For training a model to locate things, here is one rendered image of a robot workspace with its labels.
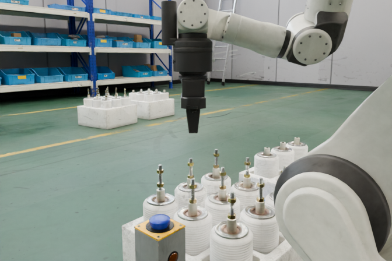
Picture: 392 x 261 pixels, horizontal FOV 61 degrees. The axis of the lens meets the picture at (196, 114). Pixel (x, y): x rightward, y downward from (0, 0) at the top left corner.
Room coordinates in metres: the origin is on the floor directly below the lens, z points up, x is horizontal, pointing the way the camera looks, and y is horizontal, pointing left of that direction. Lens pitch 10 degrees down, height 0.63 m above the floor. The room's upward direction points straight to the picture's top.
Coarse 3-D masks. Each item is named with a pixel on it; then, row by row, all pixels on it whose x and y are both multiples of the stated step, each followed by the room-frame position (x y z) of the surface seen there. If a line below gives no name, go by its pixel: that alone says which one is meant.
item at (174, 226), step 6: (144, 222) 0.60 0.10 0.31; (174, 222) 0.60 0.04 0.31; (138, 228) 0.58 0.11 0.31; (144, 228) 0.58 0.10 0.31; (150, 228) 0.58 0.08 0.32; (168, 228) 0.58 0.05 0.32; (174, 228) 0.58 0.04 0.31; (180, 228) 0.58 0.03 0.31; (150, 234) 0.56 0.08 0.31; (156, 234) 0.56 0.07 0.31; (162, 234) 0.56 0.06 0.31; (168, 234) 0.56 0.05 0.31; (156, 240) 0.54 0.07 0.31
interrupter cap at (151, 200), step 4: (152, 196) 0.86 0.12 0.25; (156, 196) 0.86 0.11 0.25; (168, 196) 0.86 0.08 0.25; (172, 196) 0.86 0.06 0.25; (148, 200) 0.83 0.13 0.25; (152, 200) 0.84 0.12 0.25; (156, 200) 0.84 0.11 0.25; (164, 200) 0.84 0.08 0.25; (168, 200) 0.84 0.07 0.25; (172, 200) 0.83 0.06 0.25; (152, 204) 0.81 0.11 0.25; (156, 204) 0.81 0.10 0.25; (160, 204) 0.81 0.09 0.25; (164, 204) 0.81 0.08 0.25; (168, 204) 0.82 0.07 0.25
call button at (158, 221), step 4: (152, 216) 0.60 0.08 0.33; (156, 216) 0.59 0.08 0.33; (160, 216) 0.59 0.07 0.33; (164, 216) 0.59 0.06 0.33; (168, 216) 0.60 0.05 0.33; (152, 220) 0.58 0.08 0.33; (156, 220) 0.58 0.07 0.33; (160, 220) 0.58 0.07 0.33; (164, 220) 0.58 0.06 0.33; (168, 220) 0.58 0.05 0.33; (152, 224) 0.57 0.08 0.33; (156, 224) 0.57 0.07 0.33; (160, 224) 0.57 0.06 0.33; (164, 224) 0.57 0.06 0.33; (168, 224) 0.58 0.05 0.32; (156, 228) 0.57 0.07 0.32; (160, 228) 0.57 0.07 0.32; (164, 228) 0.58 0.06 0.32
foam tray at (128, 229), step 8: (128, 224) 0.84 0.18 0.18; (136, 224) 0.85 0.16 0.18; (128, 232) 0.82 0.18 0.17; (280, 232) 0.80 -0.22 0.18; (128, 240) 0.82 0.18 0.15; (280, 240) 0.79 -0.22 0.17; (128, 248) 0.82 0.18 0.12; (208, 248) 0.73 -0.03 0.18; (280, 248) 0.73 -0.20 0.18; (288, 248) 0.73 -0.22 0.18; (128, 256) 0.82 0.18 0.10; (192, 256) 0.70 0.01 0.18; (200, 256) 0.70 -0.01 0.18; (208, 256) 0.71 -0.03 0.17; (256, 256) 0.70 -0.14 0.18; (264, 256) 0.70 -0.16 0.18; (272, 256) 0.70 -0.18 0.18; (280, 256) 0.70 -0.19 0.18; (288, 256) 0.73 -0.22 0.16; (296, 256) 0.76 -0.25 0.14
